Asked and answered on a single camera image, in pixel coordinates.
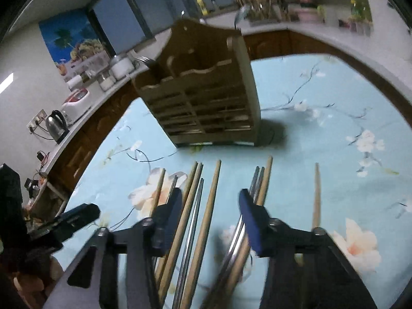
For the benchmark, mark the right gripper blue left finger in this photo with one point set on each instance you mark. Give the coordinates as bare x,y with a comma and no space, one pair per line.
90,281

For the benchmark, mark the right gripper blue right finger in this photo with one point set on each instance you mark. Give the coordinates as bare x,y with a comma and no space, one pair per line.
307,271

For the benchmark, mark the dark wooden chopstick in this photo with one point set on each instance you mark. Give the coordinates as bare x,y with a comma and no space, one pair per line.
316,217

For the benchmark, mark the wooden chopstick pair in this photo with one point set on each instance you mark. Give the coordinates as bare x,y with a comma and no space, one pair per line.
161,266
178,238

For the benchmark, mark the metal spoon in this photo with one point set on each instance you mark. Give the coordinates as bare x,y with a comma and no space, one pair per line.
243,13

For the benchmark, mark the person's left hand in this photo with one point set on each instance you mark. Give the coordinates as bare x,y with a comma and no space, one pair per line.
33,290

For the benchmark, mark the floral blue tablecloth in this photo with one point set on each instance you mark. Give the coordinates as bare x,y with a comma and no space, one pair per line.
318,116

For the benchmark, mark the steel electric kettle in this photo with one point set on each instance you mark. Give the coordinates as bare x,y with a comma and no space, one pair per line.
56,126

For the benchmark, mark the white red rice cooker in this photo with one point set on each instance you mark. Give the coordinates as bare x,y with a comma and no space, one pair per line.
76,105

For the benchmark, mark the glass jar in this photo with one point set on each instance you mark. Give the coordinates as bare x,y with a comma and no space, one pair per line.
106,80

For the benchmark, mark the white round cooker pot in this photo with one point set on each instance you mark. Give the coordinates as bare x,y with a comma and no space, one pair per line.
121,66

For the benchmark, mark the wooden utensil holder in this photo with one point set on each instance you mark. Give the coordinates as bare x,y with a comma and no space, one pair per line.
201,87

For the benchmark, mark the tropical fruit poster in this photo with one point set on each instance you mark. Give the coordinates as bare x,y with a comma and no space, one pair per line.
73,44

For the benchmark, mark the pink basin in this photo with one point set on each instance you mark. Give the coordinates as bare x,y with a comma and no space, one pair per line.
308,15

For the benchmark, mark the dish drying rack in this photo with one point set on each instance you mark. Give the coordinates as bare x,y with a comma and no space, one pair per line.
262,11

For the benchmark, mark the green oil bottle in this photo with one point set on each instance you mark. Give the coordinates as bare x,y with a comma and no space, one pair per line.
357,13

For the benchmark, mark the yellow dish soap bottle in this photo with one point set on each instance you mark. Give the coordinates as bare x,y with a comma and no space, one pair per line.
202,6

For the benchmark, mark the wall power socket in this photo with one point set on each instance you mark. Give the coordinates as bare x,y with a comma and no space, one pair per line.
37,120

